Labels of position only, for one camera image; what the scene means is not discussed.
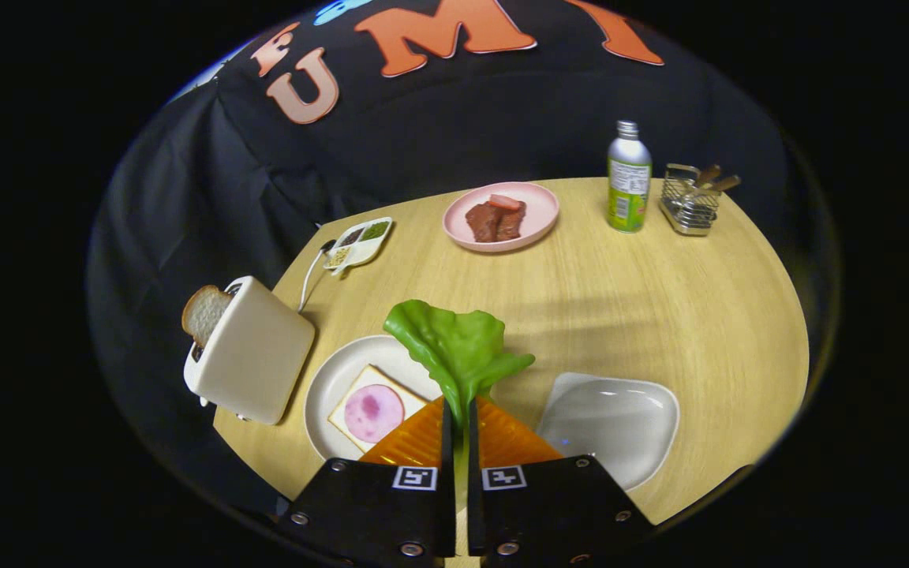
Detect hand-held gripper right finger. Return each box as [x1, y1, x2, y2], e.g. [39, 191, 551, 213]
[466, 397, 657, 568]

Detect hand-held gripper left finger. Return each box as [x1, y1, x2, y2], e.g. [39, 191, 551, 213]
[277, 397, 457, 568]

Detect green lettuce leaf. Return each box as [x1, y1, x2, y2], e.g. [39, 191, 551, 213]
[383, 299, 536, 510]

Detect toasted bread slice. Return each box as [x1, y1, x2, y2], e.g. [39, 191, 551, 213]
[181, 285, 233, 349]

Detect pink ham slice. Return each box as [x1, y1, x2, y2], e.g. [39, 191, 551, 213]
[344, 384, 406, 444]

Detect white bread slice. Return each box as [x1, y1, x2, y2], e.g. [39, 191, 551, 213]
[327, 364, 430, 454]

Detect white round plate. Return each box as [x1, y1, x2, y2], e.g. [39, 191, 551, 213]
[304, 335, 447, 462]

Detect white rounded square plate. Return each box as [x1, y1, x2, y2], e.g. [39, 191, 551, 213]
[535, 372, 680, 491]

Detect cream white toaster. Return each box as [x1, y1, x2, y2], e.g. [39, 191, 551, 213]
[184, 275, 316, 426]

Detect white divided condiment dish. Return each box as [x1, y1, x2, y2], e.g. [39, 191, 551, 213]
[324, 217, 394, 277]

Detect brown meat pieces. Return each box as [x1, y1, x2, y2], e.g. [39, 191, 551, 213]
[466, 199, 527, 243]

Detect pink round plate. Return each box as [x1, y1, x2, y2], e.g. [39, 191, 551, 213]
[443, 182, 560, 253]

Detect silver bottle green label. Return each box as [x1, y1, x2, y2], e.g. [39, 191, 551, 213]
[607, 120, 653, 234]

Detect black backdrop cloth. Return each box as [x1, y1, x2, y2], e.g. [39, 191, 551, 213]
[85, 0, 799, 514]

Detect white toaster cable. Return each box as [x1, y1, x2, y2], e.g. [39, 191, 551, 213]
[299, 246, 329, 312]

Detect metal wire basket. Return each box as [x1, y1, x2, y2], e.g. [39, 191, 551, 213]
[658, 163, 722, 237]

